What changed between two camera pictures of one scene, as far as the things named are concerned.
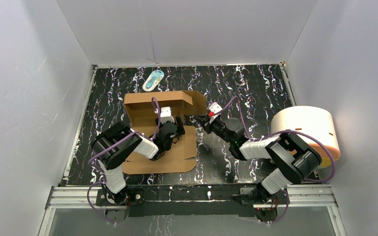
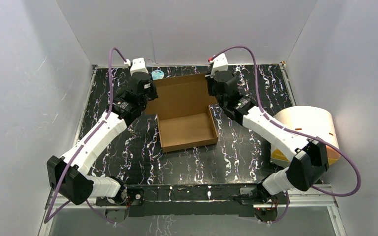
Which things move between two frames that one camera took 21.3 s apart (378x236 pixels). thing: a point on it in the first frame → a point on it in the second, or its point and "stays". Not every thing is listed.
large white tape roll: x=315 y=125 stays
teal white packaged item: x=155 y=77 stays
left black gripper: x=179 y=127 → x=151 y=90
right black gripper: x=203 y=118 → x=209 y=81
